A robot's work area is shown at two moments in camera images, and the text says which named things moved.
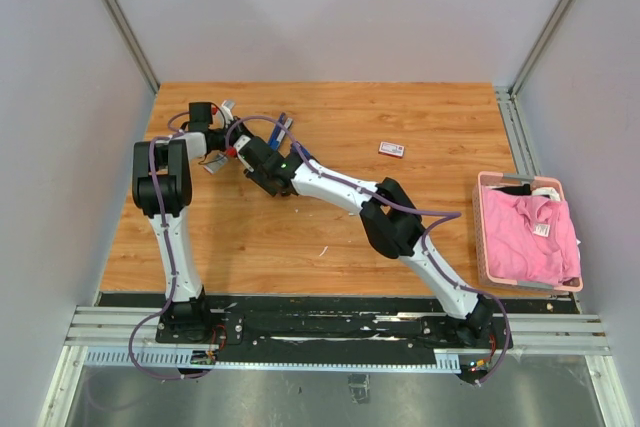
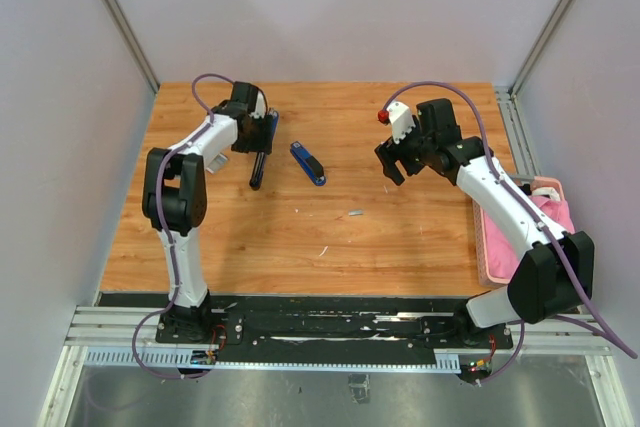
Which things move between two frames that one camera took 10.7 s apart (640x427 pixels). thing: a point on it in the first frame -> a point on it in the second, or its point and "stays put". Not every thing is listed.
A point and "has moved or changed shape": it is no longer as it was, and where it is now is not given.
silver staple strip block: (217, 165) stays put
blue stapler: (279, 131) has moved or changed shape
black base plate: (340, 323) stays put
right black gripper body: (261, 178) -> (413, 150)
